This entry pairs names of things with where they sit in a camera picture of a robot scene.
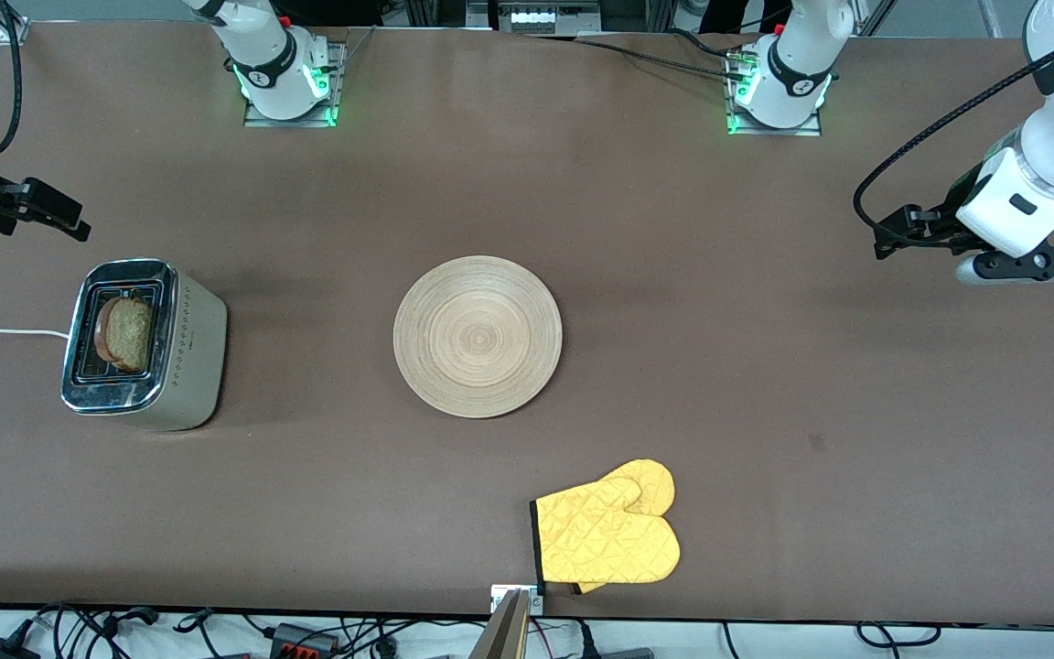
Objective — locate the round wooden plate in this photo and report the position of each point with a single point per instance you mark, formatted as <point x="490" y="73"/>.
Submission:
<point x="478" y="337"/>

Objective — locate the black plug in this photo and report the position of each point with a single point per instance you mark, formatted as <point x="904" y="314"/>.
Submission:
<point x="586" y="641"/>

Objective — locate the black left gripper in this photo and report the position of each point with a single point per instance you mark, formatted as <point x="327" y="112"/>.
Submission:
<point x="940" y="228"/>

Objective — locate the grey power strip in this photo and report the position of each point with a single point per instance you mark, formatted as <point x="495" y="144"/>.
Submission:
<point x="536" y="18"/>

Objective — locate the red and black connector block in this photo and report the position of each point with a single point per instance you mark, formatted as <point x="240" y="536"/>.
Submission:
<point x="294" y="641"/>

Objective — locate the yellow quilted oven mitt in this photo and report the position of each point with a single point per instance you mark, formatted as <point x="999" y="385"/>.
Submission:
<point x="605" y="540"/>

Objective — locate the silver two-slot toaster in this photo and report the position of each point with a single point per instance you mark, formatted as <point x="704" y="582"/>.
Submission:
<point x="193" y="357"/>

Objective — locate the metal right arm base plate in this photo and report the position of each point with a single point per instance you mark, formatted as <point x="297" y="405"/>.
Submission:
<point x="257" y="119"/>

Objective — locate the aluminium profile post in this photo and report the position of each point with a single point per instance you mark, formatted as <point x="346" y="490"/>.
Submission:
<point x="501" y="636"/>

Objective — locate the white metal bracket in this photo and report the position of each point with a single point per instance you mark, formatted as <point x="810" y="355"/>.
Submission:
<point x="497" y="597"/>

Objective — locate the brown bread slice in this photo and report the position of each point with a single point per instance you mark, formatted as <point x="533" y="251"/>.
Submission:
<point x="127" y="334"/>

